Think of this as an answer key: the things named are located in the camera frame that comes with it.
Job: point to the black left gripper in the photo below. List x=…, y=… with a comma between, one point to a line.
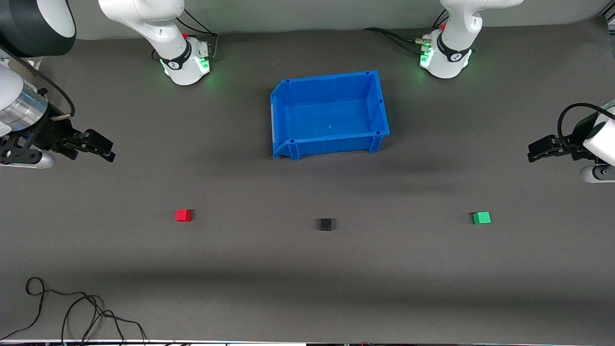
x=568, y=145

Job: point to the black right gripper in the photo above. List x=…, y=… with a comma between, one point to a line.
x=52, y=134

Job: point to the small green cube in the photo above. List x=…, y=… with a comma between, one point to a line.
x=481, y=218

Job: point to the small red cube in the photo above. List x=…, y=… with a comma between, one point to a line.
x=182, y=216

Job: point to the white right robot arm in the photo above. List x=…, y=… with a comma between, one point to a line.
x=158, y=29

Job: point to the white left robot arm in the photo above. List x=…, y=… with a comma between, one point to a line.
x=456, y=48

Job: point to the small black cube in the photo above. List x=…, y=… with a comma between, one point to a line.
x=325, y=224

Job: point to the blue plastic storage bin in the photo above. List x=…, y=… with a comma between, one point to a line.
x=331, y=120

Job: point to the dark metal frame rail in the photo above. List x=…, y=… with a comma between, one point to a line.
x=610, y=18

